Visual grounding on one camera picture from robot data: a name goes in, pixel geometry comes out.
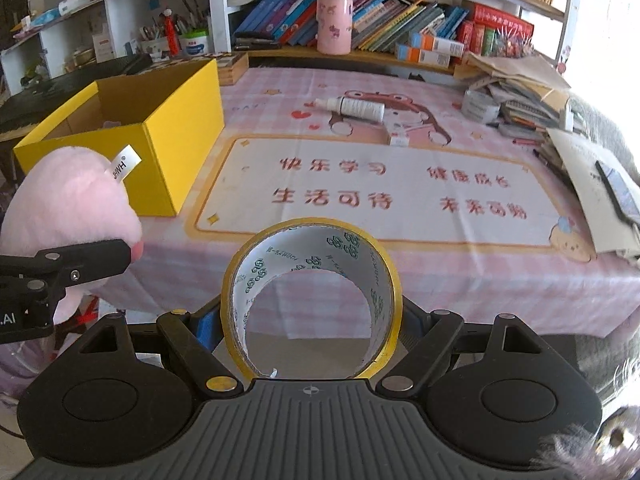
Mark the white staples box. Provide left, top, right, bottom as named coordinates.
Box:
left=387, top=128, right=410, bottom=148

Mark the pink cylinder cup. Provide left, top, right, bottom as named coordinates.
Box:
left=317, top=0, right=352, bottom=55

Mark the white bookshelf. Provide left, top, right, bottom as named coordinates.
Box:
left=1, top=0, right=577, bottom=94

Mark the yellow cardboard box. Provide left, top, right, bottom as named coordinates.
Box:
left=14, top=61, right=224, bottom=217

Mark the white tape roll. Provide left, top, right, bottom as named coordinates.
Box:
left=461, top=90, right=500, bottom=125

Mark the grey toy truck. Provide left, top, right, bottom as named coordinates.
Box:
left=102, top=120, right=122, bottom=129

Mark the black electronic keyboard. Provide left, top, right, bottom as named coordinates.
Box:
left=0, top=54, right=152, bottom=142

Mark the stack of papers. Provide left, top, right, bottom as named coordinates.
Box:
left=454, top=52, right=639, bottom=266

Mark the white jar green lid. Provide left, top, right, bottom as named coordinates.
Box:
left=179, top=28, right=209, bottom=56

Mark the chessboard box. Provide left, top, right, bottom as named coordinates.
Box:
left=142, top=52, right=250, bottom=87

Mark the pink plush pig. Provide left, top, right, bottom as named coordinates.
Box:
left=0, top=144, right=146, bottom=326

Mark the yellow tape roll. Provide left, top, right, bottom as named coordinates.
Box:
left=220, top=217, right=402, bottom=379

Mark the white spray bottle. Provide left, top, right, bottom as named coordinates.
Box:
left=314, top=96, right=385, bottom=124

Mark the pink checkered tablecloth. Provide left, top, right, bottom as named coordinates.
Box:
left=100, top=68, right=639, bottom=337

